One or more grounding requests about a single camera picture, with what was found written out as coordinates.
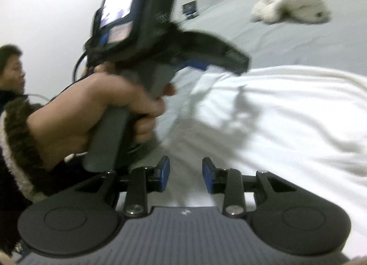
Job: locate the person's head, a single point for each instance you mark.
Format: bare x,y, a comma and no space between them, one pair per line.
13,70

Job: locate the white garment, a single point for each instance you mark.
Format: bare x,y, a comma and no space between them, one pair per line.
286,139

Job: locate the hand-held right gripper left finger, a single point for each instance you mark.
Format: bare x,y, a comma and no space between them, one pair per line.
164,173

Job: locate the person's left hand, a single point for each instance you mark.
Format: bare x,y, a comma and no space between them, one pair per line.
86,104

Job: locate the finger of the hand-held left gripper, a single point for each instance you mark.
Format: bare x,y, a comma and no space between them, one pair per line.
218,47

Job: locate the wall socket with plug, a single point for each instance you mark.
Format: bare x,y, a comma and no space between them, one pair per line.
189,7

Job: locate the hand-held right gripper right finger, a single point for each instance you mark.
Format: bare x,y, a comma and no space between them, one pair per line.
208,176

